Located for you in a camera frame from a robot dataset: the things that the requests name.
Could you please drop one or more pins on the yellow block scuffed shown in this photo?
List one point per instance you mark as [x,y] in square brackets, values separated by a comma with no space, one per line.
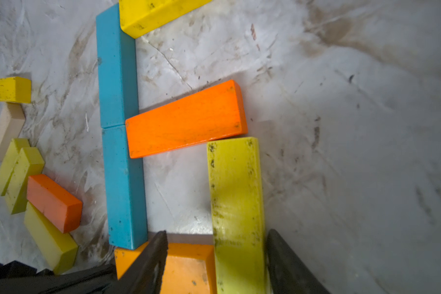
[138,17]

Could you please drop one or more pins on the teal block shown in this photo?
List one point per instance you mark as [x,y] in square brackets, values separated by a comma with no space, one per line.
[117,70]
[125,191]

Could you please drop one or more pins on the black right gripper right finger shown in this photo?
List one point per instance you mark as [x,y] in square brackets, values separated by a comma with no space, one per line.
[288,274]

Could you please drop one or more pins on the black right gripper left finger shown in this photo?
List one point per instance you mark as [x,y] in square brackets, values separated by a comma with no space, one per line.
[145,275]

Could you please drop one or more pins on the yellow-green block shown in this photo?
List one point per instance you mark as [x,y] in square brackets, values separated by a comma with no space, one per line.
[235,183]

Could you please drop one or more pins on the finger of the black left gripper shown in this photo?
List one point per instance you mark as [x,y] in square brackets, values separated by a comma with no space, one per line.
[19,278]

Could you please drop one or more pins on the natural wood block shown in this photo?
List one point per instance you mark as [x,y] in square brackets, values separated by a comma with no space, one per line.
[12,119]

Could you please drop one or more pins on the yellow block lowest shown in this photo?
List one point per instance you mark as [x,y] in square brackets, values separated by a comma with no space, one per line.
[59,249]

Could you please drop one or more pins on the orange block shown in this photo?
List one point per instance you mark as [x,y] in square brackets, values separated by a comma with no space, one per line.
[59,206]
[189,269]
[212,114]

